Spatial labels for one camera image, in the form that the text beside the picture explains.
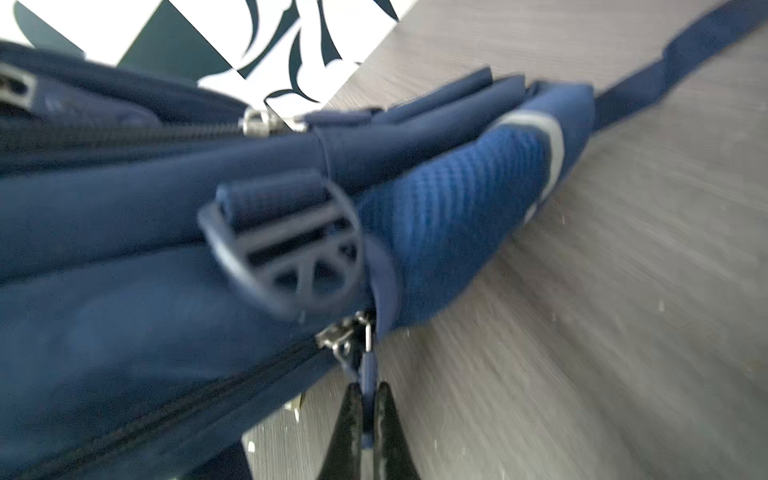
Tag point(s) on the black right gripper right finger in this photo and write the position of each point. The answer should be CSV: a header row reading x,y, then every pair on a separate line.
x,y
391,455

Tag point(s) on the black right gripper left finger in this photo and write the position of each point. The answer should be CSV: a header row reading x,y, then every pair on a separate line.
x,y
343,457

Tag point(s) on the navy blue student backpack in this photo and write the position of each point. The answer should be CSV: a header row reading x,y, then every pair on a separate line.
x,y
176,265

